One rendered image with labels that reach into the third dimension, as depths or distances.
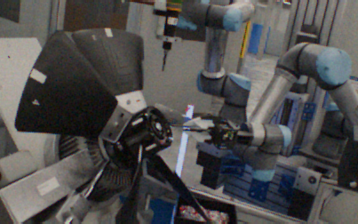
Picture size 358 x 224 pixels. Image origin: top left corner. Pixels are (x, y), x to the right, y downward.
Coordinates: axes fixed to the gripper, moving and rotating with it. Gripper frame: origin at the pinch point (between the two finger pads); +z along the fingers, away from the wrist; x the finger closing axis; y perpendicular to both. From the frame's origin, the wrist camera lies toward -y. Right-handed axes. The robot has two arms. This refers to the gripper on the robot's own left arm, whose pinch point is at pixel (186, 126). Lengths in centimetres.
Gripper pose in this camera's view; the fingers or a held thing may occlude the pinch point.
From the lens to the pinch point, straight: 113.6
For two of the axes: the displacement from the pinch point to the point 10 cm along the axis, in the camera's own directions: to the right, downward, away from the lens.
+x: -2.0, 9.2, 3.4
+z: -9.4, -0.8, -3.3
